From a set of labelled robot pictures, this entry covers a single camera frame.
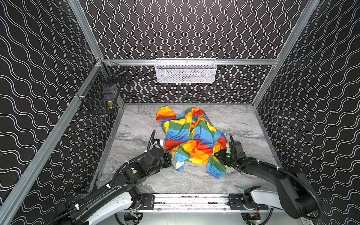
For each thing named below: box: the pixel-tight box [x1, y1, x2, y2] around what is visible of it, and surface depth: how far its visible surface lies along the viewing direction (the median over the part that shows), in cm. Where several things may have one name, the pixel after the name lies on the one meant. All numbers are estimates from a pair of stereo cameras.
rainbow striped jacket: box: [155, 105, 227, 180], surface depth 98 cm
